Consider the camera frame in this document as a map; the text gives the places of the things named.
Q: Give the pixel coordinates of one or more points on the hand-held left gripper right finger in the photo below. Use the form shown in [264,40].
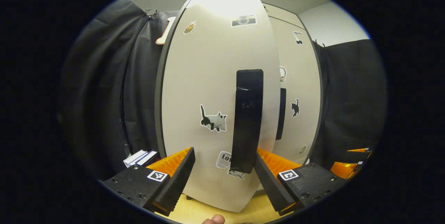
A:
[269,185]

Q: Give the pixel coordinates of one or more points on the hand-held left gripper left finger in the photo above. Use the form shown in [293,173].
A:
[179,182]

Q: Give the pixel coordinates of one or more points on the white cabinet door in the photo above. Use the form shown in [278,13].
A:
[302,78]
[208,78]

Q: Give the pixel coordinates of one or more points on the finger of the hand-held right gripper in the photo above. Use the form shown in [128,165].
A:
[344,170]
[359,155]

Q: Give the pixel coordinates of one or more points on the blue covered book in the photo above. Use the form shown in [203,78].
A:
[150,157]

